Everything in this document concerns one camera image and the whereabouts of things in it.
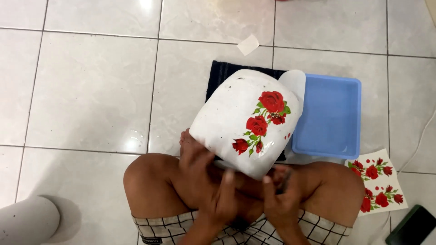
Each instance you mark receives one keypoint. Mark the white pot with rose decal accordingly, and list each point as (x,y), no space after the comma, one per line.
(231,115)

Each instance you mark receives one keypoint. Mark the checked white shorts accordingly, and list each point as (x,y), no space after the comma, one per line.
(163,229)

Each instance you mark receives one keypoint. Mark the person's right hand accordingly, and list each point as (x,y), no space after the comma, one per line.
(282,204)

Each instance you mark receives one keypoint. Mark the dark blue striped towel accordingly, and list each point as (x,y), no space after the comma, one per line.
(218,75)

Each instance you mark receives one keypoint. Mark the plain white pot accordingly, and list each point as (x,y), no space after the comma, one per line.
(27,221)

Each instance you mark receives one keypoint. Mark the person's left hand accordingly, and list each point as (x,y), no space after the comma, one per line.
(221,204)

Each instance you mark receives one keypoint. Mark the blue plastic tray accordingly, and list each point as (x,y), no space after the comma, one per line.
(328,115)

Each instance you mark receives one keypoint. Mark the rose decal sheet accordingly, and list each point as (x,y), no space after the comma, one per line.
(378,183)

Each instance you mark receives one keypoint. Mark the small white paper scrap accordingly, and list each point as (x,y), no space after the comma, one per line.
(248,44)

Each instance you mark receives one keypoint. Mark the person's left leg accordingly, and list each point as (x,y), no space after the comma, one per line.
(153,183)

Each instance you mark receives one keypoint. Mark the white decal backing paper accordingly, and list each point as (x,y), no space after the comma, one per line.
(294,82)

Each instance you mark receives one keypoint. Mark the person's leg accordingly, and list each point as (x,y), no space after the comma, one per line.
(333,190)
(153,183)

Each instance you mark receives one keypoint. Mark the black phone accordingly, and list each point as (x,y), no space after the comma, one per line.
(412,227)

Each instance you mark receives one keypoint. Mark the person's right leg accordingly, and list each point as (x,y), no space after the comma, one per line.
(333,190)

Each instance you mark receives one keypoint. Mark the person's bare foot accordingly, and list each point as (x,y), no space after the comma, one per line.
(192,149)

